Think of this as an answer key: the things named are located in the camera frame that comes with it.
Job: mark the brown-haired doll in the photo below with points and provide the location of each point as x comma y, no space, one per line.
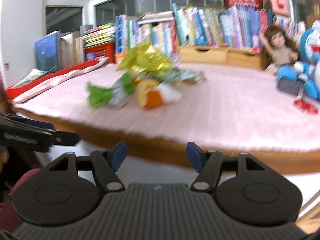
278,49

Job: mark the white blue paper bag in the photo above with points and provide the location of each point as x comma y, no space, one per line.
168,93

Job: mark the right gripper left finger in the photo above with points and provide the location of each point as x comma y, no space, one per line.
106,164

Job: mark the large blue book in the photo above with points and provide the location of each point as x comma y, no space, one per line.
46,52

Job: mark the grey power adapter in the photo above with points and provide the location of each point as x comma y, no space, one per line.
292,87

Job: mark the leaning beige books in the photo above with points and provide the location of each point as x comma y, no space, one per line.
71,51

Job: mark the pink striped table cloth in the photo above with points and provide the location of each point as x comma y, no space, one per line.
232,108

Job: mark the books on wooden organizer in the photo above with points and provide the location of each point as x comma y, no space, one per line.
236,27

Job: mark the green and grey snack bag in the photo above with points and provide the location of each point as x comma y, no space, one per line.
114,96

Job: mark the macaron snack wrapper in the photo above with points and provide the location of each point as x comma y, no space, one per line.
188,75

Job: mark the middle row of books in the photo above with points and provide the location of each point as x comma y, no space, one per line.
158,29

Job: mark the blue Doraemon plush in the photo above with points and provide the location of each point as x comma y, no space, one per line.
307,69

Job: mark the red folder with pink cloth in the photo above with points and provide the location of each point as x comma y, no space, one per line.
34,88

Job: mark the wooden drawer organizer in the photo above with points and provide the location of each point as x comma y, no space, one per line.
243,58

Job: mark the orange cardboard box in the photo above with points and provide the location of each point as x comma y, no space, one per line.
119,56

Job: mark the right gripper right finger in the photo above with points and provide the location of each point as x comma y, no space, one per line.
207,165

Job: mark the red plastic crate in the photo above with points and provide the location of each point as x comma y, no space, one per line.
101,50

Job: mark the person's left hand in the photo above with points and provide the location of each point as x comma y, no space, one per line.
4,156

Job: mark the stack of flat books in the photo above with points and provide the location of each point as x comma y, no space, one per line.
99,35

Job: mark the yellow-green foil bag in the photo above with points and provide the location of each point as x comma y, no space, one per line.
145,58

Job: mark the red scissors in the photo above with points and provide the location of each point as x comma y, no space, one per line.
306,106

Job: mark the orange peel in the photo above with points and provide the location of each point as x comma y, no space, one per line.
147,95

